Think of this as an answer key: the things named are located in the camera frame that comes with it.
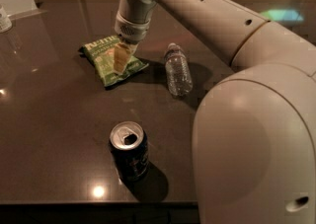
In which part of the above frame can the blue pepsi can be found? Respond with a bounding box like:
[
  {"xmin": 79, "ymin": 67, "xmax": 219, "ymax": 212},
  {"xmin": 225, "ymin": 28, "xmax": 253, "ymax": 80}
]
[{"xmin": 109, "ymin": 121, "xmax": 149, "ymax": 182}]

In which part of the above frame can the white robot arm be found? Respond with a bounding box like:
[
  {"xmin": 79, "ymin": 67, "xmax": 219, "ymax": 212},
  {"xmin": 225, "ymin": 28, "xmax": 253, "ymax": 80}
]
[{"xmin": 116, "ymin": 0, "xmax": 316, "ymax": 224}]

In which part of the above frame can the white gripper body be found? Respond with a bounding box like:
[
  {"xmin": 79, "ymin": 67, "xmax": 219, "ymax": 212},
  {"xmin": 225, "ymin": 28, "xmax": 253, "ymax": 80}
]
[{"xmin": 115, "ymin": 13, "xmax": 149, "ymax": 44}]

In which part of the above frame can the green jalapeno chip bag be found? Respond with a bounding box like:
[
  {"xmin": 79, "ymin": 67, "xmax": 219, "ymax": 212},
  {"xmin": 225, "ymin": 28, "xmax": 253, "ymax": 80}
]
[{"xmin": 79, "ymin": 36, "xmax": 147, "ymax": 87}]

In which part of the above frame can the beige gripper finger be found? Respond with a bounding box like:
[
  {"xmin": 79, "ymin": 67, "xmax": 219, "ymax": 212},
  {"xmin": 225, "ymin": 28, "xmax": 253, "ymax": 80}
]
[
  {"xmin": 114, "ymin": 42, "xmax": 128, "ymax": 74},
  {"xmin": 126, "ymin": 43, "xmax": 137, "ymax": 64}
]

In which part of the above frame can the clear plastic water bottle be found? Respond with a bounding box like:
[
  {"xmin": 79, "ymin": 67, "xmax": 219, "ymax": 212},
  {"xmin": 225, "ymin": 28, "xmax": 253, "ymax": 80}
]
[{"xmin": 164, "ymin": 43, "xmax": 193, "ymax": 97}]

